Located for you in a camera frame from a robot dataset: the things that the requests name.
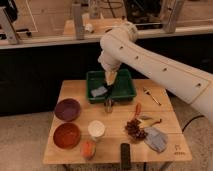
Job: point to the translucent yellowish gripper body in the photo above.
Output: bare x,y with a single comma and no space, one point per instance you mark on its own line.
110,77

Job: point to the blue-grey sponge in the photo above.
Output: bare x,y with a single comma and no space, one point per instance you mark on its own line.
99,91

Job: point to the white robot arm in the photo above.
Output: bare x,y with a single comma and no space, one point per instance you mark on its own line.
192,85

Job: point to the purple bowl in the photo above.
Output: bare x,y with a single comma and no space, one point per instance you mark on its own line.
67,109

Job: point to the red bowl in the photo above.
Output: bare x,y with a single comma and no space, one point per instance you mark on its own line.
67,135

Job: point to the dark object in bin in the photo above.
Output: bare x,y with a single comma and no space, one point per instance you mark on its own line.
109,88

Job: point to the green plastic bin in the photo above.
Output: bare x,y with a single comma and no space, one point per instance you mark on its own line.
124,89

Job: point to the small metal clip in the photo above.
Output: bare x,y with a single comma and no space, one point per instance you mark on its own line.
108,105

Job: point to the orange chili pepper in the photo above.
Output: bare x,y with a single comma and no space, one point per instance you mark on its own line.
137,110

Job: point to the white cup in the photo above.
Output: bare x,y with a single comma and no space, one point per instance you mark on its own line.
96,130

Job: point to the bunch of dark grapes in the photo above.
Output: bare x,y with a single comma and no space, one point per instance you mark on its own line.
134,131

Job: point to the yellow banana toy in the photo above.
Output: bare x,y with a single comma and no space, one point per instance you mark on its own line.
146,121

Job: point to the wooden folding table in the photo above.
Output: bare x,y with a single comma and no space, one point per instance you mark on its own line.
108,147

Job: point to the orange toy carrot cup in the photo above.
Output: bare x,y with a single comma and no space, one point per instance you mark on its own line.
87,149

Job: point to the black remote control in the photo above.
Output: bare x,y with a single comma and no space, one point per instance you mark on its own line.
125,158

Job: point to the grey-blue cloth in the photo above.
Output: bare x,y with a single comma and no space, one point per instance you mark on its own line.
156,139

